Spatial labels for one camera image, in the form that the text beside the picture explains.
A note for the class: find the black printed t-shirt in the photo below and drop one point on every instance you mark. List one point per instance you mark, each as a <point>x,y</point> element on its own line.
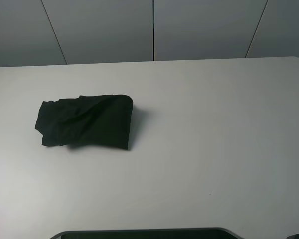
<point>87,120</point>

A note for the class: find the black robot base front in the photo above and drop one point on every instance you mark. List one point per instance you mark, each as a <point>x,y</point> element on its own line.
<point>184,233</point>

